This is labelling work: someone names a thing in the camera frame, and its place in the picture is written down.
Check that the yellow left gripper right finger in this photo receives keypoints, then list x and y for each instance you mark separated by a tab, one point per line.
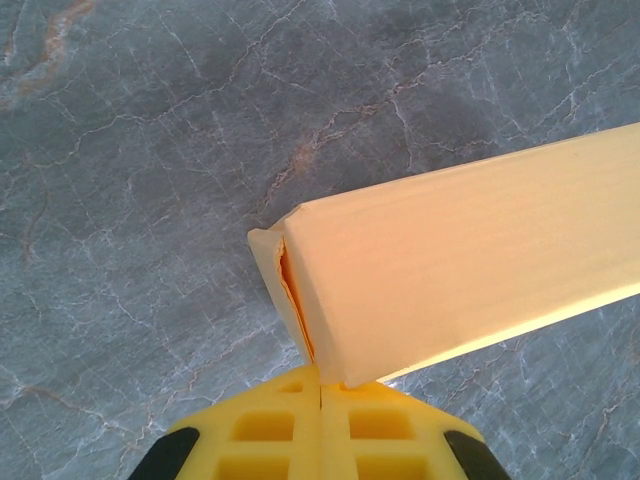
335	440

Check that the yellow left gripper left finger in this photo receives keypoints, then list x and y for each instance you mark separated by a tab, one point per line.
300	440

